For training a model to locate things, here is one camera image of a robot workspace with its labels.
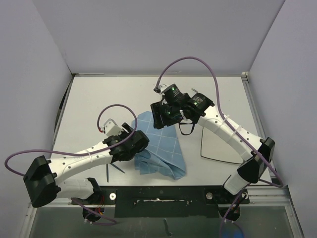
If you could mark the dark blue plastic knife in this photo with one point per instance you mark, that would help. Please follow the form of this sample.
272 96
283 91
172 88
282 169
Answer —
107 173

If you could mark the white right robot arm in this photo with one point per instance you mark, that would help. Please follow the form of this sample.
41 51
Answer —
255 151

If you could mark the aluminium frame rail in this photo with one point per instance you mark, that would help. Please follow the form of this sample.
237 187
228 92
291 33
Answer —
273 196

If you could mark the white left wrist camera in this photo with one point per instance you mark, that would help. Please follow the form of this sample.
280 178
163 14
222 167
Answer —
111 128

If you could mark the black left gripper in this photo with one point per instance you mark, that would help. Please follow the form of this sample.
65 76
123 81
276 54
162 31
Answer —
127 128

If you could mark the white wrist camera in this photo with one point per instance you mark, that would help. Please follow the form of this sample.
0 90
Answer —
111 128
160 88

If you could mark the square white plate black rim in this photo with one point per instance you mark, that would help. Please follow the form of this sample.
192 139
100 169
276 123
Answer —
214 148

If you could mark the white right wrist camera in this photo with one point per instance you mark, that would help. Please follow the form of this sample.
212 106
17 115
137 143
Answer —
160 88

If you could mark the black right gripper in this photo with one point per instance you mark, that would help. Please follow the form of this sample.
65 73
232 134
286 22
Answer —
156 107

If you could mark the blue checked cloth napkin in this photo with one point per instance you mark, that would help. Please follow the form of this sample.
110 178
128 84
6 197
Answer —
163 153

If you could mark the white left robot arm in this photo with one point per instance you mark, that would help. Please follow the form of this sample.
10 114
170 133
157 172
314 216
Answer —
47 180

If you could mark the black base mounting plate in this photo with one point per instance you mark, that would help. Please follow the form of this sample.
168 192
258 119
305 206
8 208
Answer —
209 201

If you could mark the dark blue plastic spoon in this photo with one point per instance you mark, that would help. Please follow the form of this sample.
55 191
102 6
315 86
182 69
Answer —
116 167

